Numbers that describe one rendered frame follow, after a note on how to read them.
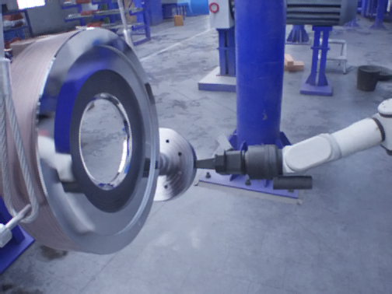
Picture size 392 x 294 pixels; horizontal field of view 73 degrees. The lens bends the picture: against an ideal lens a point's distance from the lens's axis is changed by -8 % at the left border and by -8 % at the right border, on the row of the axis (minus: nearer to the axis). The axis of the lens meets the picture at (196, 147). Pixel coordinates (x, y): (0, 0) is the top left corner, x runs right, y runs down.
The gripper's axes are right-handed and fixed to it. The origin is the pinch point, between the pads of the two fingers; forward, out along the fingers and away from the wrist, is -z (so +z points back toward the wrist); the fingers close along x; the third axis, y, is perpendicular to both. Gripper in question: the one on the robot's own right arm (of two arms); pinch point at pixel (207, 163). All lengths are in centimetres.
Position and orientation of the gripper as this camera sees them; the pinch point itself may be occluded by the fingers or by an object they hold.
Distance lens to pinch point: 75.6
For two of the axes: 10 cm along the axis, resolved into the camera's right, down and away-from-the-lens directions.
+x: -2.6, -1.8, -9.5
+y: -0.1, 9.8, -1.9
